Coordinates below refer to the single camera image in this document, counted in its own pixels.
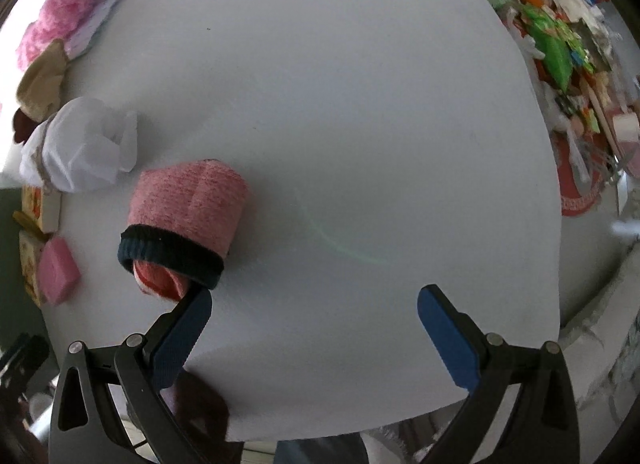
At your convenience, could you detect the pink sponge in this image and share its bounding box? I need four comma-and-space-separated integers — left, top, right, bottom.
39, 237, 82, 306

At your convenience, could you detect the beige cloth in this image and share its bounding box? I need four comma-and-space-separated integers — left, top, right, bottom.
16, 38, 68, 122

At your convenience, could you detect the pink fluffy cloth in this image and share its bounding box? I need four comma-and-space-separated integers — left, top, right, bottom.
16, 0, 101, 70

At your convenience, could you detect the green snack packet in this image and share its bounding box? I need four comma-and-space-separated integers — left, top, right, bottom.
530, 9, 586, 90

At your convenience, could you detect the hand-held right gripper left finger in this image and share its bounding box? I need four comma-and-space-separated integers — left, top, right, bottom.
47, 288, 216, 464

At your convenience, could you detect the dark red fabric rose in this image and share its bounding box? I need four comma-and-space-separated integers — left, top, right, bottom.
11, 108, 33, 145

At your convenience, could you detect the pink sock dark cuff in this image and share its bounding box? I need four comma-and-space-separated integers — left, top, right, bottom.
118, 159, 249, 301

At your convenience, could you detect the person's jeans leg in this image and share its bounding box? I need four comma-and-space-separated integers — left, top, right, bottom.
275, 436, 366, 464

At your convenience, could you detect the white patterned cloth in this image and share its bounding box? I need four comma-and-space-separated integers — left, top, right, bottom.
560, 254, 640, 420

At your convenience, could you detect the white tissue bundle with cord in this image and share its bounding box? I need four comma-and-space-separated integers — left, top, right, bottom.
20, 97, 138, 193

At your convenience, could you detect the yellow printed sponge pack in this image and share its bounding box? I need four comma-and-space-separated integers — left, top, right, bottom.
22, 184, 62, 234
19, 230, 48, 307

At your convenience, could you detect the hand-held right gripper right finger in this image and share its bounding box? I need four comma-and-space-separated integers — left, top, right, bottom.
417, 284, 581, 464

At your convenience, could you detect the red patterned mat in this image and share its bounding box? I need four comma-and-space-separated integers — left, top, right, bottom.
555, 134, 621, 217

